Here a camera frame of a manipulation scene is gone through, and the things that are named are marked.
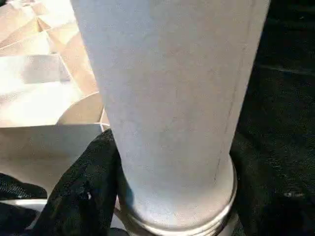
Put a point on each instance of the white plastic table leg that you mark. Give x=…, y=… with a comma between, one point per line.
x=167, y=98

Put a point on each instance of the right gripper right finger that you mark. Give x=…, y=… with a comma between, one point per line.
x=270, y=196

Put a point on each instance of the black mat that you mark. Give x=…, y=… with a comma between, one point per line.
x=283, y=73

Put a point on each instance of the white plastic table top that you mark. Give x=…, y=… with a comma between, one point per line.
x=37, y=98

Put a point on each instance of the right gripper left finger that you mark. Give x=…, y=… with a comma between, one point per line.
x=81, y=191

